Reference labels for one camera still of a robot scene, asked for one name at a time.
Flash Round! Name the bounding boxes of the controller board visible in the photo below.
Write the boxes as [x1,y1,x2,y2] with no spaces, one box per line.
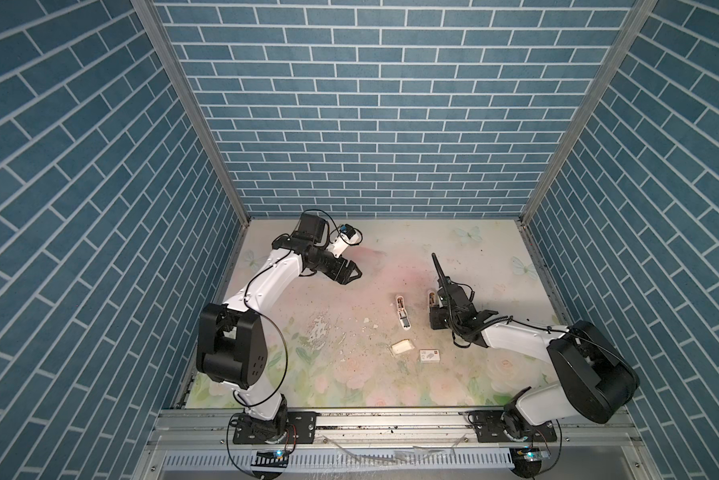
[509,447,543,479]
[250,449,291,480]

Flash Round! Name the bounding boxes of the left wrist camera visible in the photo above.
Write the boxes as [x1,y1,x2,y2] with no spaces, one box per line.
[328,224,363,258]

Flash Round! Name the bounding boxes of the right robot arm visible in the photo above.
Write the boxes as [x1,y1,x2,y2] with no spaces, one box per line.
[429,276,641,438]

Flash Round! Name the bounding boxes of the aluminium front rail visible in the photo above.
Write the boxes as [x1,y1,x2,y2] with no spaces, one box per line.
[134,407,659,479]

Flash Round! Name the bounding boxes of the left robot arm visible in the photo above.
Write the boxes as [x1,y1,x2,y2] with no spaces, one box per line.
[196,209,363,427]

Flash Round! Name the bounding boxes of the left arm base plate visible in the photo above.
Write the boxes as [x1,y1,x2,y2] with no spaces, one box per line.
[231,411,319,445]

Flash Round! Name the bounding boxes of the left controller board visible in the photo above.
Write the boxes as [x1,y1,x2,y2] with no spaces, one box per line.
[250,449,291,480]

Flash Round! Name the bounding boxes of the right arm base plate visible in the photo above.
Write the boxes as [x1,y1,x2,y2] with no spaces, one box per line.
[465,409,557,443]

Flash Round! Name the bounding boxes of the staple box sleeve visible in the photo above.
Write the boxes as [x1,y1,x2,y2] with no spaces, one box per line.
[419,349,441,363]

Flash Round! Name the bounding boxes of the right controller board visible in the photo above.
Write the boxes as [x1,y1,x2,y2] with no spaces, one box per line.
[509,447,543,479]

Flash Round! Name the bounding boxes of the staple box tray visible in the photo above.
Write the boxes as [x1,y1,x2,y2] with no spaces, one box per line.
[389,339,415,355]

